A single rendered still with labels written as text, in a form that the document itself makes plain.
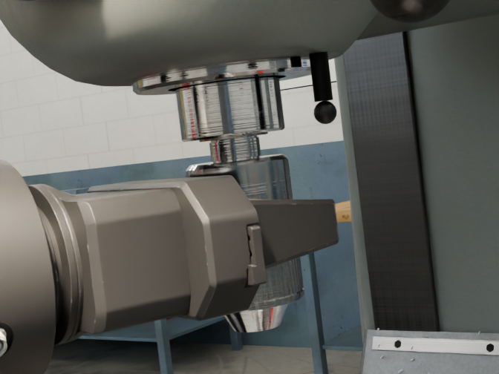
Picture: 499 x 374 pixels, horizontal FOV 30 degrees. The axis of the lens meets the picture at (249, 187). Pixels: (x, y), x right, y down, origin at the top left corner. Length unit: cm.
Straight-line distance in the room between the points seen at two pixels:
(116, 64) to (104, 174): 607
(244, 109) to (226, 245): 8
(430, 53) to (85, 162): 585
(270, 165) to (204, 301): 8
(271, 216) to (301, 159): 502
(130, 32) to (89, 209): 7
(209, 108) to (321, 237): 7
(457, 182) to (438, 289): 9
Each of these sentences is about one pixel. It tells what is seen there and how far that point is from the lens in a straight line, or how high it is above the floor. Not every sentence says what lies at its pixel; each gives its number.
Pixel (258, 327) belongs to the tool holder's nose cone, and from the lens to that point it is 42.
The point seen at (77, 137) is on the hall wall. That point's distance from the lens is 661.
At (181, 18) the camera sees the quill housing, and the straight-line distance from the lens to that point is 34.
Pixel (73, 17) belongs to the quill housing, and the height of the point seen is 133.
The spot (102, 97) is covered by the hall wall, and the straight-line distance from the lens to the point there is 641.
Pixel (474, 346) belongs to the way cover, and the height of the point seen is 109.
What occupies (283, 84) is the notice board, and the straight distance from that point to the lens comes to 547.
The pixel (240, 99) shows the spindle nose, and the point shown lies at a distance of 40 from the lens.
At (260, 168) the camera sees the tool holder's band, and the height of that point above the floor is 126.
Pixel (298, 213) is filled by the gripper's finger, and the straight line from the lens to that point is 40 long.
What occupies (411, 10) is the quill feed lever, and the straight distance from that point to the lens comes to 30.
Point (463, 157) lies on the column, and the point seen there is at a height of 124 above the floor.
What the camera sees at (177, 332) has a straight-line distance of 537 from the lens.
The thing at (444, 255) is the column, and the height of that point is 116.
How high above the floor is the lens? 128
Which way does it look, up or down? 3 degrees down
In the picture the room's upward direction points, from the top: 7 degrees counter-clockwise
